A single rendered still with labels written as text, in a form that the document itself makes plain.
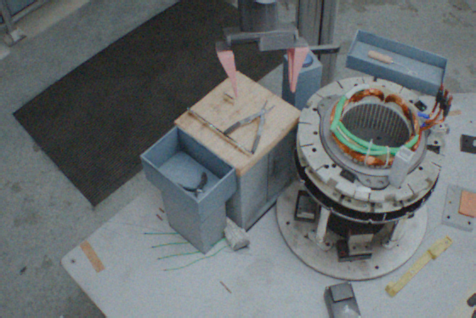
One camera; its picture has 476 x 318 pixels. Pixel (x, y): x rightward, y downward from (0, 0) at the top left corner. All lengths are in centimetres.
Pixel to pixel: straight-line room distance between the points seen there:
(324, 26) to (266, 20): 77
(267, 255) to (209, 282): 15
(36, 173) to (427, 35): 213
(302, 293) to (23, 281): 134
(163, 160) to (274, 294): 39
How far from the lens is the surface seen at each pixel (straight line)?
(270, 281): 136
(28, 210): 253
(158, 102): 270
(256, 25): 81
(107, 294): 138
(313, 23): 156
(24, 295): 235
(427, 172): 118
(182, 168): 127
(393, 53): 149
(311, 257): 136
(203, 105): 127
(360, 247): 135
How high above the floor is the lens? 202
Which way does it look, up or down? 55 degrees down
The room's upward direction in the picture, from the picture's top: 2 degrees counter-clockwise
